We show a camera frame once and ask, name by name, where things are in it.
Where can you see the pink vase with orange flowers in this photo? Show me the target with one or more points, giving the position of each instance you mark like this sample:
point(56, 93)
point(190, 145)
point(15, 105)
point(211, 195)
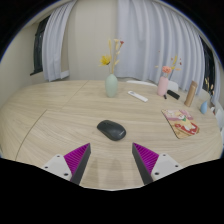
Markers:
point(162, 86)

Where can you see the dark window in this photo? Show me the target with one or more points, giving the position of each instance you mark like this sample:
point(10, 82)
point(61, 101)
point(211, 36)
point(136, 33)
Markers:
point(208, 66)
point(38, 46)

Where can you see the black computer mouse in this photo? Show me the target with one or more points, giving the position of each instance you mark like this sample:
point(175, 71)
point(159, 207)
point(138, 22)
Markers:
point(111, 130)

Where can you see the black rectangular case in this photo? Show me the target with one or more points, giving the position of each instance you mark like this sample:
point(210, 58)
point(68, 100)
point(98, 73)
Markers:
point(173, 94)

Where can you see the black and blue marker pen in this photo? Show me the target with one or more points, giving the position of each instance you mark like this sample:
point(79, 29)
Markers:
point(165, 96)

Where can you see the bronze drink bottle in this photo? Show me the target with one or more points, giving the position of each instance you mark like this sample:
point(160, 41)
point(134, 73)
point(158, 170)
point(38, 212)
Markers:
point(190, 94)

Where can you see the white chair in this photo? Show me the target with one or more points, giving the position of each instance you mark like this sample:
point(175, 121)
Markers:
point(141, 82)
point(220, 118)
point(173, 85)

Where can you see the blue vase with dried flowers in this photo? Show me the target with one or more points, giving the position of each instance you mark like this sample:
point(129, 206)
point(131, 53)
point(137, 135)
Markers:
point(203, 108)

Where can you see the green vase with yellow flowers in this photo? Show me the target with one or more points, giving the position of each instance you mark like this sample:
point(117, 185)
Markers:
point(111, 86)

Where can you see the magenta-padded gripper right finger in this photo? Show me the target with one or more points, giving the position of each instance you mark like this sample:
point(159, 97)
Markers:
point(148, 161)

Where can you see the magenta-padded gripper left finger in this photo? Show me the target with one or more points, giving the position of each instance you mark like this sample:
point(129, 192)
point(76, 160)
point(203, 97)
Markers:
point(74, 161)

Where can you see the wide white curtain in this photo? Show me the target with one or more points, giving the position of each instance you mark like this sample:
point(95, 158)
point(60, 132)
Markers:
point(156, 33)

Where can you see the white remote control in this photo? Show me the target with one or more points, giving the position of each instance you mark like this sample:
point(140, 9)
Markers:
point(138, 96)

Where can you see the cartoon print mouse pad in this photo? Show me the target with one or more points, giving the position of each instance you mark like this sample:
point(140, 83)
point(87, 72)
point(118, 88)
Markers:
point(181, 124)

